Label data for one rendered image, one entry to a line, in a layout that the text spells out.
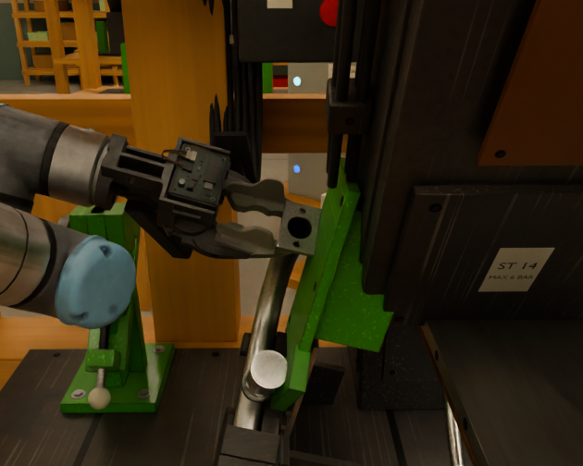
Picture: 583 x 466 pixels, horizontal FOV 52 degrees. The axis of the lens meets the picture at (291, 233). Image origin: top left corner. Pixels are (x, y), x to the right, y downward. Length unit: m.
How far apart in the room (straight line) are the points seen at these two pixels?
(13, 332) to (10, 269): 0.69
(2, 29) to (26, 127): 11.13
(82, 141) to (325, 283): 0.27
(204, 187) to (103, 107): 0.47
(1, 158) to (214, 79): 0.37
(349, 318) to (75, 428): 0.43
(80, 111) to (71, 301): 0.57
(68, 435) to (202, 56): 0.54
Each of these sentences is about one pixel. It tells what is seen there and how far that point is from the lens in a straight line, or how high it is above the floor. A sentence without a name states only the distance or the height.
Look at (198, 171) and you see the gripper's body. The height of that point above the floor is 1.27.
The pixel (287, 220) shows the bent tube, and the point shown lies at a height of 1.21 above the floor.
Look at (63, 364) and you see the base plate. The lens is 1.00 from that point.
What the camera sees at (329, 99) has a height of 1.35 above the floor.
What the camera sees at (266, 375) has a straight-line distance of 0.60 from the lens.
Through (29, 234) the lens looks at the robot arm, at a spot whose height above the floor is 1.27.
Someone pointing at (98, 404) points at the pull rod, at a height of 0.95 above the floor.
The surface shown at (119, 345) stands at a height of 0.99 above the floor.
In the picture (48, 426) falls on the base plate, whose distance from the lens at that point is 0.89.
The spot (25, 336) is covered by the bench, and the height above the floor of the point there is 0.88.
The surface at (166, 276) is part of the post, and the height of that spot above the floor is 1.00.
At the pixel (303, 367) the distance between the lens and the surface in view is 0.58.
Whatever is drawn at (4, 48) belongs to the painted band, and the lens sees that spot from 11.77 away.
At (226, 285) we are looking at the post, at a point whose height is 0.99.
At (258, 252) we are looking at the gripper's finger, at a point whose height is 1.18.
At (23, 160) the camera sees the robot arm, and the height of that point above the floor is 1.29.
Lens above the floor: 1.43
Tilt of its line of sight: 22 degrees down
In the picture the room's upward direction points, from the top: straight up
